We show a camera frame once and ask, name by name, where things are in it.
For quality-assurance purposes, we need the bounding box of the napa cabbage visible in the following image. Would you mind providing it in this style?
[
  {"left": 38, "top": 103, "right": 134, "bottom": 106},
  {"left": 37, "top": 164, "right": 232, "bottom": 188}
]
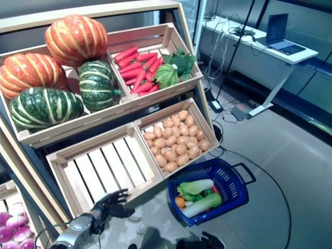
[
  {"left": 177, "top": 178, "right": 215, "bottom": 196},
  {"left": 181, "top": 193, "right": 223, "bottom": 218}
]

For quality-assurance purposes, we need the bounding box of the green striped pumpkin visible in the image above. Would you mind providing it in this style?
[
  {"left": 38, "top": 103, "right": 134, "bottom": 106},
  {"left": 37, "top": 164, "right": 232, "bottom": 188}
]
[
  {"left": 9, "top": 87, "right": 85, "bottom": 132},
  {"left": 78, "top": 60, "right": 122, "bottom": 113}
]

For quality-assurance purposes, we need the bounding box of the dark green leafy vegetable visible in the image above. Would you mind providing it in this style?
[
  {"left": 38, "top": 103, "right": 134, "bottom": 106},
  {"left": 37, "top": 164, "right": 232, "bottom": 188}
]
[{"left": 162, "top": 47, "right": 197, "bottom": 81}]

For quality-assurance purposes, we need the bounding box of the grey laptop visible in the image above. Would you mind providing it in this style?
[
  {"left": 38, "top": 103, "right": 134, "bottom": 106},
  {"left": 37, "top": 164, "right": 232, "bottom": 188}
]
[{"left": 264, "top": 13, "right": 307, "bottom": 56}]

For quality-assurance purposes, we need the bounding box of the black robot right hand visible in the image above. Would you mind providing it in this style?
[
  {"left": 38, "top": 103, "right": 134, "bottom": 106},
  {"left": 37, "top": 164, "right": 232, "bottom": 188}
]
[{"left": 199, "top": 231, "right": 226, "bottom": 249}]

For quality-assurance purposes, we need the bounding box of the blue plastic shopping basket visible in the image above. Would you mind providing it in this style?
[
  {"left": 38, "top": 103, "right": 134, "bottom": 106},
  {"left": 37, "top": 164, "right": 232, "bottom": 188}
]
[{"left": 168, "top": 158, "right": 257, "bottom": 228}]

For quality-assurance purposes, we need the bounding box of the black robot right foot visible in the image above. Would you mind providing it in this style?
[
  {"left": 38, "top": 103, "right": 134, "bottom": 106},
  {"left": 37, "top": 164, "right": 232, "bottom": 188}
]
[{"left": 176, "top": 239, "right": 193, "bottom": 249}]

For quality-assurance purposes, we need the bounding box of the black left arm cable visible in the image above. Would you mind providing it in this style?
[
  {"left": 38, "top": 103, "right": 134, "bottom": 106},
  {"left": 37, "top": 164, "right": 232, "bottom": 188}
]
[{"left": 33, "top": 222, "right": 102, "bottom": 249}]

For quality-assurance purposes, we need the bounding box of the wooden slatted crate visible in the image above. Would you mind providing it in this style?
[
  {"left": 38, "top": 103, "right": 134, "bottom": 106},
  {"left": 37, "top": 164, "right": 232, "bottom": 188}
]
[
  {"left": 0, "top": 43, "right": 133, "bottom": 149},
  {"left": 46, "top": 122, "right": 164, "bottom": 219},
  {"left": 134, "top": 98, "right": 220, "bottom": 180},
  {"left": 0, "top": 179, "right": 54, "bottom": 249},
  {"left": 106, "top": 22, "right": 204, "bottom": 102}
]

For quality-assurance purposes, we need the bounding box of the long black floor cable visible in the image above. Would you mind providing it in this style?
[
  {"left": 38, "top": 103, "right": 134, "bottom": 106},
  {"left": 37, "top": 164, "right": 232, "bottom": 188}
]
[{"left": 209, "top": 145, "right": 292, "bottom": 249}]

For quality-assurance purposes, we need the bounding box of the black power adapter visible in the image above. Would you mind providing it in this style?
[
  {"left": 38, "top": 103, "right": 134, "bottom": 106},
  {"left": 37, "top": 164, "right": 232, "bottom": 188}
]
[{"left": 209, "top": 100, "right": 224, "bottom": 114}]

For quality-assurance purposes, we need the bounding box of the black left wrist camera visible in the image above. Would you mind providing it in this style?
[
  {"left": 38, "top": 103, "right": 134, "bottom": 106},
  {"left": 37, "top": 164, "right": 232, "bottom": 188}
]
[{"left": 92, "top": 219, "right": 106, "bottom": 234}]

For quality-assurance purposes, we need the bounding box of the grey floor socket box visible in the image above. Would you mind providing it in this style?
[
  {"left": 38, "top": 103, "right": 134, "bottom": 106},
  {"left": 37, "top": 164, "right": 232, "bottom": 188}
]
[{"left": 230, "top": 105, "right": 250, "bottom": 122}]

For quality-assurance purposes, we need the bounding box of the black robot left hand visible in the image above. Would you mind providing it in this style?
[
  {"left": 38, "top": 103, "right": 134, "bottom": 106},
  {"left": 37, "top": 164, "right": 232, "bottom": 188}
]
[{"left": 90, "top": 188, "right": 136, "bottom": 221}]

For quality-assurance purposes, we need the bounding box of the orange striped pumpkin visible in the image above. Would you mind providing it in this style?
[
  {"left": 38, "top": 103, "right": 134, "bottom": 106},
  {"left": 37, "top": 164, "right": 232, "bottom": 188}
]
[
  {"left": 0, "top": 52, "right": 69, "bottom": 101},
  {"left": 44, "top": 15, "right": 109, "bottom": 67}
]

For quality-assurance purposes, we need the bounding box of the black tripod pole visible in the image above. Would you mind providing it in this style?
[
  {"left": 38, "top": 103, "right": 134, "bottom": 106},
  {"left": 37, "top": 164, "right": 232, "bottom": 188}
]
[{"left": 215, "top": 0, "right": 257, "bottom": 99}]

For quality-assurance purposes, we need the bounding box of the black device with cables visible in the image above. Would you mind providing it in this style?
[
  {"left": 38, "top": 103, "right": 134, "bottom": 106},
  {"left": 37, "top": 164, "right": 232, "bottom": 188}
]
[{"left": 234, "top": 27, "right": 257, "bottom": 36}]

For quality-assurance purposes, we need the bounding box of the black round rack foot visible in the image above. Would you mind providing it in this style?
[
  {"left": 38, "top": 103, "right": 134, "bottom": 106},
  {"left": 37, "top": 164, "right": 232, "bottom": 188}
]
[{"left": 212, "top": 121, "right": 224, "bottom": 145}]

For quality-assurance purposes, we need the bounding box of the light green cabbage head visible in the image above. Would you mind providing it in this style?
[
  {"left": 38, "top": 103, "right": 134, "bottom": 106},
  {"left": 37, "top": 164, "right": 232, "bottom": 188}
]
[{"left": 154, "top": 63, "right": 180, "bottom": 89}]

